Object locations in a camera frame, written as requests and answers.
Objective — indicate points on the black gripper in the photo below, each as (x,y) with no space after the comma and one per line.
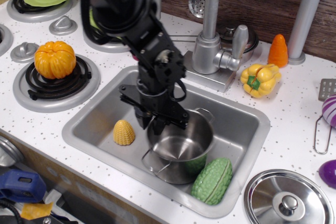
(159,108)

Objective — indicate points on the stainless steel pot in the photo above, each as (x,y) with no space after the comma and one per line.
(178,155)

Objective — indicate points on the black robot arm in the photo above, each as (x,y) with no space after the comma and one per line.
(160,63)

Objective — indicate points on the stainless steel sink basin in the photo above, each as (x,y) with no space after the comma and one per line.
(239,134)

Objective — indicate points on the small steel lidded pot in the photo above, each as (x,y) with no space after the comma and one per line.
(226,33)

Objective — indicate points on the large steel pot lid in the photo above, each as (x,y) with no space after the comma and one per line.
(283,196)

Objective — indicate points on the yellow toy corn piece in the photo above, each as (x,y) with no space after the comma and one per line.
(123,133)

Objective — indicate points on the dark red toy vegetable tip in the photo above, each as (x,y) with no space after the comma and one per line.
(135,57)

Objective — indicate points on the silver toy faucet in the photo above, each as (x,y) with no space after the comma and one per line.
(209,64)

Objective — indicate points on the green toy bitter melon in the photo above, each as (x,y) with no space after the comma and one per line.
(213,181)

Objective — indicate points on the middle stove burner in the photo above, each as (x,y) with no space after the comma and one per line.
(113,46)

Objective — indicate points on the stove burner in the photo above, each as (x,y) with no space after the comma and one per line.
(113,46)
(22,12)
(40,94)
(6,39)

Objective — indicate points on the yellow toy bell pepper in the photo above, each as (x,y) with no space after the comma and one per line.
(260,80)

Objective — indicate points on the orange toy pumpkin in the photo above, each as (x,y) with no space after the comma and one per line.
(55,60)

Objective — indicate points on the green toy cutting board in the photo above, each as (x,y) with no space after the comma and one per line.
(92,21)

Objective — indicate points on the front left stove burner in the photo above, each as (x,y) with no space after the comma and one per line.
(40,94)

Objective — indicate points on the metal strainer ladle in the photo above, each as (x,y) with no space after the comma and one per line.
(197,8)

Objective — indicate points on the silver stove knob middle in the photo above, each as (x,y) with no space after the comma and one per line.
(63,26)

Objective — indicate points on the silver stove knob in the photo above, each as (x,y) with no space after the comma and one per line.
(24,53)
(63,26)

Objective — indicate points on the orange toy carrot piece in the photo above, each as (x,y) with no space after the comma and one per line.
(278,52)

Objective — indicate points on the blue clamp tool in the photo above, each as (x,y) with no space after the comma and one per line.
(21,186)

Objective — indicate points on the silver stove knob front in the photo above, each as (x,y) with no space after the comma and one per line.
(24,53)

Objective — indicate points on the silver round cabinet knob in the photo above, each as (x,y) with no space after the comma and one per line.
(10,154)

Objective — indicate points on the yellow tape piece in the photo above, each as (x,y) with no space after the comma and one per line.
(31,211)

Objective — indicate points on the far left stove burner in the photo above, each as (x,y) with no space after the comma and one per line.
(6,39)

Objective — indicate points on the back left stove burner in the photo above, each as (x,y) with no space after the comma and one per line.
(22,12)

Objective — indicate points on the purple striped toy egg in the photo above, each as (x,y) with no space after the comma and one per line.
(328,110)

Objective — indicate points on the grey toy spatula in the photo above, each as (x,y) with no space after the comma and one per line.
(327,88)

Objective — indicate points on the purple toy eggplant piece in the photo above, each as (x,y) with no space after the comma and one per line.
(327,173)

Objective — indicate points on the grey vertical pole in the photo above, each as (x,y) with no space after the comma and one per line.
(299,34)

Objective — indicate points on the metal wire utensil handle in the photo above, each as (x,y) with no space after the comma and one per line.
(315,137)

